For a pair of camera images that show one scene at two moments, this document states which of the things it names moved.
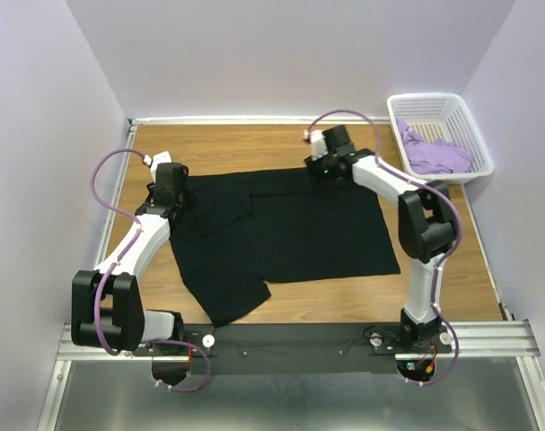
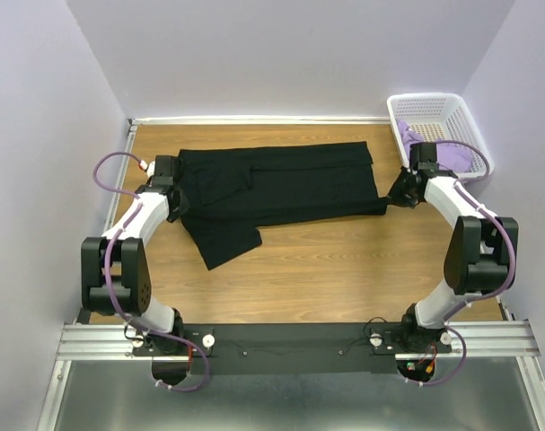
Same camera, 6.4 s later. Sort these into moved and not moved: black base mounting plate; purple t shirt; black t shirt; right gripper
Moved: black t shirt; right gripper
Not moved: purple t shirt; black base mounting plate
